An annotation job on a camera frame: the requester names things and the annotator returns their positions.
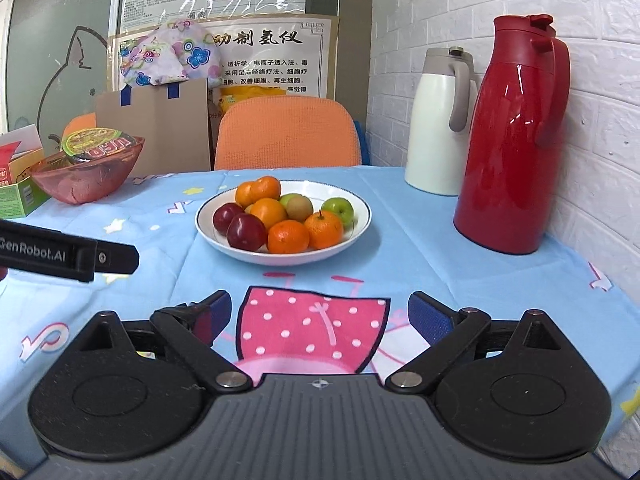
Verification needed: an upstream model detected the white ceramic plate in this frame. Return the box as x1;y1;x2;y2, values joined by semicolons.
195;180;373;267

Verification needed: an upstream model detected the mandarin with stem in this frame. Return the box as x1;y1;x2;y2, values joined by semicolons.
304;210;345;250

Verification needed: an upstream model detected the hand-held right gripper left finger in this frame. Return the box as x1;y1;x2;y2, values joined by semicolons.
75;290;253;395

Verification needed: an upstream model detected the red snack packet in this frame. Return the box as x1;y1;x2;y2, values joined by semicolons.
0;142;23;187

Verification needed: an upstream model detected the blue printed tablecloth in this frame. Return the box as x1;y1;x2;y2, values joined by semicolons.
0;166;640;466

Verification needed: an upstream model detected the orange mesh chair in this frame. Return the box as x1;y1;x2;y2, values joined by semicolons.
214;96;362;171

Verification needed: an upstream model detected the dark red plum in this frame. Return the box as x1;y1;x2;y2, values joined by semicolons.
213;203;246;235
227;213;268;252

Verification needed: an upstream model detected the wall poster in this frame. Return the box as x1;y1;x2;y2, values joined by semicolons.
109;12;341;101

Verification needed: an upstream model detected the white thermos jug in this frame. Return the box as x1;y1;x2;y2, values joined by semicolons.
404;46;478;197

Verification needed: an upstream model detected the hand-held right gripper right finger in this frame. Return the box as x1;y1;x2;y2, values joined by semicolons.
385;291;566;395

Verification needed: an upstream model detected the brown cardboard box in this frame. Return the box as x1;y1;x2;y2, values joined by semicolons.
95;78;212;177

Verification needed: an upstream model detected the green carton box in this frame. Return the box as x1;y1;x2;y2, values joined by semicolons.
0;147;51;219

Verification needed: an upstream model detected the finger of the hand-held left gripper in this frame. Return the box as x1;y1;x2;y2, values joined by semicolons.
93;240;140;277

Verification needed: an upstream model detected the red thermos jug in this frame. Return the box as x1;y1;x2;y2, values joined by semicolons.
452;14;572;256

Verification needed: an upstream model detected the instant noodle cup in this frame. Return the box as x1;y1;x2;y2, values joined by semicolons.
61;127;137;165

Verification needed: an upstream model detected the floral cloth bundle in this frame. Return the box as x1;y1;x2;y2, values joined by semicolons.
120;17;223;88

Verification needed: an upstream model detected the small mandarin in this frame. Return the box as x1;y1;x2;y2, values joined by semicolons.
267;220;311;254
250;176;282;202

